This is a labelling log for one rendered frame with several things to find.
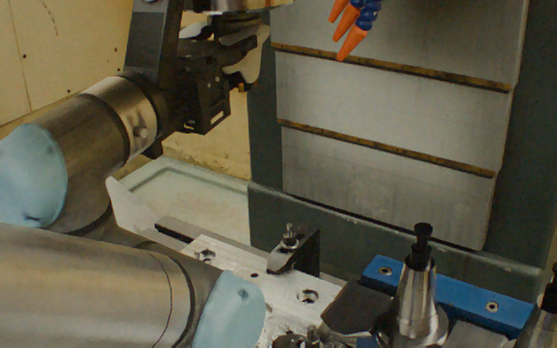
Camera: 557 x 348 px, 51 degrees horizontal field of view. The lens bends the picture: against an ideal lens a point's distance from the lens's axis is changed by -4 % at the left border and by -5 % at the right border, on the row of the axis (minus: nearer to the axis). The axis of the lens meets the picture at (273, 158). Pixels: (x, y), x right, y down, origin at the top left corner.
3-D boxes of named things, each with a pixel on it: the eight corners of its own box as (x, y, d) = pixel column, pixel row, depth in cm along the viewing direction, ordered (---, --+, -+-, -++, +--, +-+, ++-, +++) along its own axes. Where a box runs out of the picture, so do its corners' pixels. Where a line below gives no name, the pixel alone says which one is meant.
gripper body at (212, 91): (180, 101, 69) (110, 150, 60) (170, 29, 64) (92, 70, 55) (237, 111, 65) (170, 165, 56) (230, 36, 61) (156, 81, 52)
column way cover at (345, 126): (484, 257, 112) (526, -17, 87) (274, 193, 135) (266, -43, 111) (491, 244, 115) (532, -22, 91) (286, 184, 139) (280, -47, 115)
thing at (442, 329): (456, 331, 54) (459, 312, 53) (426, 375, 50) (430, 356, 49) (396, 306, 58) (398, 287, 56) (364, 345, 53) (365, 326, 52)
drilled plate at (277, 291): (267, 413, 78) (265, 388, 75) (113, 331, 92) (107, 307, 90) (347, 313, 94) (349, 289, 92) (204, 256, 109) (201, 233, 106)
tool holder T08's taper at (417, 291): (446, 314, 53) (455, 256, 49) (424, 345, 50) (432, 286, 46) (402, 296, 55) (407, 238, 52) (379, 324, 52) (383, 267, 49)
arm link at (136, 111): (59, 86, 52) (128, 100, 49) (94, 67, 56) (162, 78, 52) (77, 159, 56) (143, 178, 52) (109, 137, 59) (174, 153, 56)
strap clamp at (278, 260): (280, 318, 99) (278, 246, 92) (264, 311, 101) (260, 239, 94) (319, 276, 109) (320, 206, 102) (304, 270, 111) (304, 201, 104)
